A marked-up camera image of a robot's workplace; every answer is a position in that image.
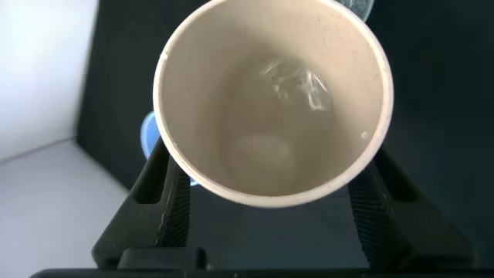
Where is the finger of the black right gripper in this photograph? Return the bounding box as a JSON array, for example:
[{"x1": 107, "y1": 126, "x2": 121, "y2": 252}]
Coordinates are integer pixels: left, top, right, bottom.
[{"x1": 347, "y1": 148, "x2": 478, "y2": 270}]

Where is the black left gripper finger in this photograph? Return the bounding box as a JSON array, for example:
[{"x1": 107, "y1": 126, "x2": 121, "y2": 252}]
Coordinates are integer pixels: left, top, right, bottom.
[{"x1": 91, "y1": 137, "x2": 192, "y2": 270}]

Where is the beige plastic cup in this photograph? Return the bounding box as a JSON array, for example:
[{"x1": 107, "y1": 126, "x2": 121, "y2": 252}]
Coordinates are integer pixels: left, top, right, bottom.
[{"x1": 152, "y1": 0, "x2": 395, "y2": 209}]

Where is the light blue plastic cup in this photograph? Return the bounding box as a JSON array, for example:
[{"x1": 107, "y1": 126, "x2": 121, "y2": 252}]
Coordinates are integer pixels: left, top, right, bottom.
[{"x1": 139, "y1": 110, "x2": 200, "y2": 188}]

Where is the teal green plastic cup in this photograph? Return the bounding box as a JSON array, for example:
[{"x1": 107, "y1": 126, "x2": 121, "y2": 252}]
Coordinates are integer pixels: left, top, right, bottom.
[{"x1": 334, "y1": 0, "x2": 376, "y2": 23}]

